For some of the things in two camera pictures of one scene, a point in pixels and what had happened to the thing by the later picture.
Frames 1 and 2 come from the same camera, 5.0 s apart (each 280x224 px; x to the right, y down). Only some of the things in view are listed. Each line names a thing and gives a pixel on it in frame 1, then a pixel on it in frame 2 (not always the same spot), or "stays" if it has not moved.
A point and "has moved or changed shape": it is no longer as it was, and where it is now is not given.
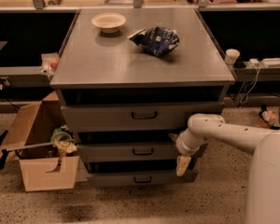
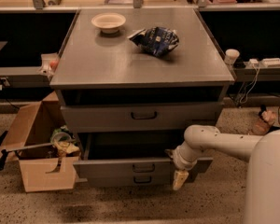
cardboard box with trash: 53,167 stays
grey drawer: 129,152 has moved or changed shape
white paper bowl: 108,22 stays
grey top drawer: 134,118 stays
